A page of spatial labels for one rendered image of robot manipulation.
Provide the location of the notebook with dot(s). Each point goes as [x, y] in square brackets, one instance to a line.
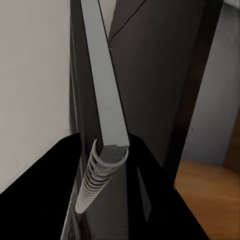
[96, 109]

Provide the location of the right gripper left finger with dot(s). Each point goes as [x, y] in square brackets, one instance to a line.
[35, 206]

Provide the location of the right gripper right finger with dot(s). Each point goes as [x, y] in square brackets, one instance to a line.
[174, 220]

